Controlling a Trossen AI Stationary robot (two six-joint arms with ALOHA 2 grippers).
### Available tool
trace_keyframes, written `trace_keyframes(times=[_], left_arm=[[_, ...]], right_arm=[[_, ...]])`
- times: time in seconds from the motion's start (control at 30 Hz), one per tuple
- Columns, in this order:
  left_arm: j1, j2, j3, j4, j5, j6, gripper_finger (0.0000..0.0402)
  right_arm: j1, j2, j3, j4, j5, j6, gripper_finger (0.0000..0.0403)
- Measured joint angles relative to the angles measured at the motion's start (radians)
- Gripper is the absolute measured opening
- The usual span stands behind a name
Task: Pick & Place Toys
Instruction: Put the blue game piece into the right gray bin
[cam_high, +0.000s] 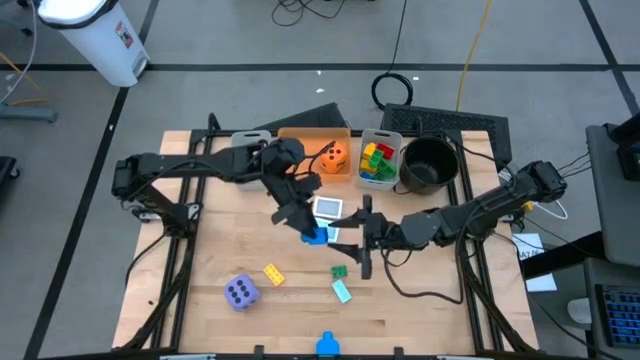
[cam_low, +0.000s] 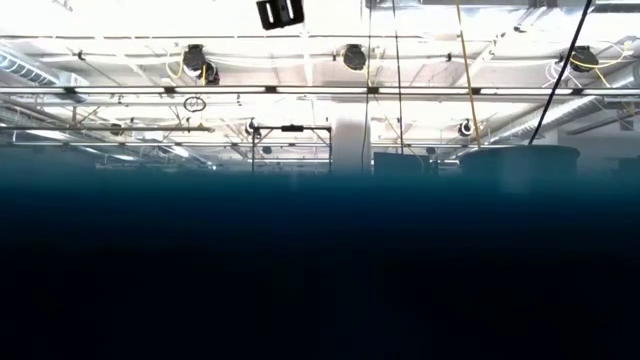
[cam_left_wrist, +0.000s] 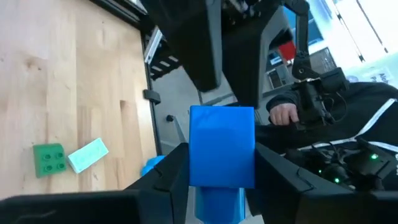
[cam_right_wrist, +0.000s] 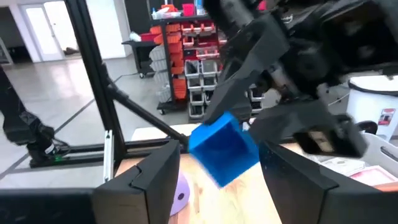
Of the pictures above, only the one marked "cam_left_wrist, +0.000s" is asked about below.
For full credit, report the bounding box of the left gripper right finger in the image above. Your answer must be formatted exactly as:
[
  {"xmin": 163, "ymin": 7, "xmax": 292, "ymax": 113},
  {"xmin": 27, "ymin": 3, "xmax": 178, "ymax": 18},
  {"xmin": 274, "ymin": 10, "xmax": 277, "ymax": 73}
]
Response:
[{"xmin": 245, "ymin": 142, "xmax": 398, "ymax": 224}]

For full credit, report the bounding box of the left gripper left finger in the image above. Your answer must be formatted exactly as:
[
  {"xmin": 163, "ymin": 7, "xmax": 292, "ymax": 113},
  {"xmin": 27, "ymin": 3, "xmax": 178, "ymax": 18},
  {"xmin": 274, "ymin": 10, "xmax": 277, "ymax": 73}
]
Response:
[{"xmin": 124, "ymin": 142, "xmax": 190, "ymax": 224}]

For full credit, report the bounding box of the blue bottle-shaped toy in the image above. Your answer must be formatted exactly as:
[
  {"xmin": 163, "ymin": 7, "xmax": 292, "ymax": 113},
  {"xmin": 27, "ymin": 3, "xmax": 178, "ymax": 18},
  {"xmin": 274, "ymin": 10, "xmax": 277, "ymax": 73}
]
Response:
[{"xmin": 141, "ymin": 154, "xmax": 165, "ymax": 177}]

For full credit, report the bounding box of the rounded blue block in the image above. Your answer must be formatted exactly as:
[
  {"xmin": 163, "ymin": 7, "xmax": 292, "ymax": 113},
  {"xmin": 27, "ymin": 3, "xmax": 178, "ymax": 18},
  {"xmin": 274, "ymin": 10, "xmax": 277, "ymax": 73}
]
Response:
[{"xmin": 188, "ymin": 105, "xmax": 256, "ymax": 224}]

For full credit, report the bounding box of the light teal brick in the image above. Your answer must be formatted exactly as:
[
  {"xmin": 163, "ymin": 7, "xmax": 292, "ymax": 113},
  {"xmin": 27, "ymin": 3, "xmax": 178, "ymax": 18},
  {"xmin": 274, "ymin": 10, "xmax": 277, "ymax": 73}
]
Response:
[{"xmin": 67, "ymin": 137, "xmax": 110, "ymax": 174}]

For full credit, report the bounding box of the small dark green brick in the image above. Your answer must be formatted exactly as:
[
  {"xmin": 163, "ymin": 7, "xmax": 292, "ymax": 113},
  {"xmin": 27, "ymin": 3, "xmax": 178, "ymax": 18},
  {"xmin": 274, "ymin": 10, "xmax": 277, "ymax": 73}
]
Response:
[{"xmin": 32, "ymin": 142, "xmax": 68, "ymax": 179}]

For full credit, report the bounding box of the person's hand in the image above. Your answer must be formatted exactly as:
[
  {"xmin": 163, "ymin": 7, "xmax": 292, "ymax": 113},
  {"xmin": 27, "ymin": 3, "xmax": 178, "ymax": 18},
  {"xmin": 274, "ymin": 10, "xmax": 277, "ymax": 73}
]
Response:
[{"xmin": 269, "ymin": 102, "xmax": 300, "ymax": 126}]

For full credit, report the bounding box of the black table edge clip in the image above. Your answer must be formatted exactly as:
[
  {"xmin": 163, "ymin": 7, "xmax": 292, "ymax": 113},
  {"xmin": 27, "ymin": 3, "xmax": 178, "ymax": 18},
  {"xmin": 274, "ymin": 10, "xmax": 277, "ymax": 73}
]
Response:
[{"xmin": 142, "ymin": 89, "xmax": 162, "ymax": 106}]

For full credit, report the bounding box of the person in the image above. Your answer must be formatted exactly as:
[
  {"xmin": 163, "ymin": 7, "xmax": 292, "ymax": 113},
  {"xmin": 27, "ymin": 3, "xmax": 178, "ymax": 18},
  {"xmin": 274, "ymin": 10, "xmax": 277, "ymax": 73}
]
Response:
[{"xmin": 254, "ymin": 81, "xmax": 398, "ymax": 156}]

